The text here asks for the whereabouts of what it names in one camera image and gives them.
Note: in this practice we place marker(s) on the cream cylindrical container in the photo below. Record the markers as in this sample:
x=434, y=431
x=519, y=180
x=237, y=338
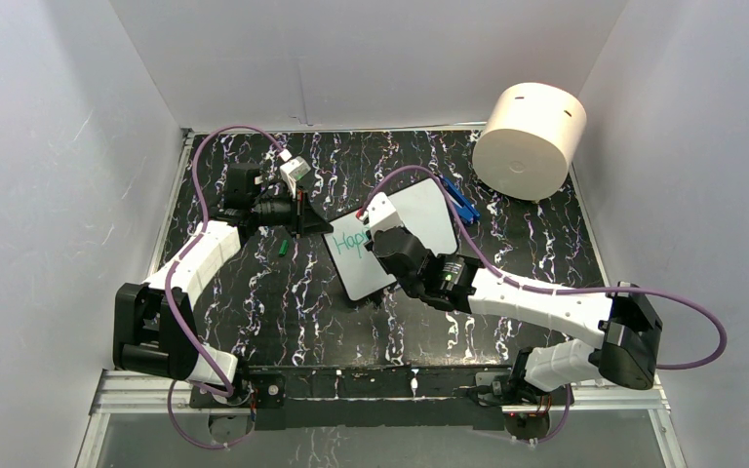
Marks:
x=527, y=146

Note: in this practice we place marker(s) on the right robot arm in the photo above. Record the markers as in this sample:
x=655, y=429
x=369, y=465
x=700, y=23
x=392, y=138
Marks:
x=612, y=335

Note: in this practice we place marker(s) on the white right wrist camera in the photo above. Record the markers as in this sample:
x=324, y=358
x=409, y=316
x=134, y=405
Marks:
x=380, y=215

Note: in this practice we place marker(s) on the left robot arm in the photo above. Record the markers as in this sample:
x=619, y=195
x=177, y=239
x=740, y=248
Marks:
x=154, y=329

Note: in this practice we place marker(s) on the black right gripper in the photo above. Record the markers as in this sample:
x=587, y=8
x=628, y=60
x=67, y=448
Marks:
x=369, y=246

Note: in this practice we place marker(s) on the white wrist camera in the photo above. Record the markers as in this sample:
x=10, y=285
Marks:
x=380, y=215
x=292, y=170

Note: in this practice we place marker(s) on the white whiteboard black frame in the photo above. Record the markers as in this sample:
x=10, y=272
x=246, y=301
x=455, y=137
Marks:
x=426, y=229

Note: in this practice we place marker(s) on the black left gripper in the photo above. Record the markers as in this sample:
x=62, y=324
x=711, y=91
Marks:
x=312, y=222

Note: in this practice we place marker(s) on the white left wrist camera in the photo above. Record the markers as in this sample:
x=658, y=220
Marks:
x=292, y=170

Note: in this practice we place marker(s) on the aluminium frame rail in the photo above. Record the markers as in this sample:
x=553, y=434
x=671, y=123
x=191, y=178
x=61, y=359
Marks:
x=374, y=417

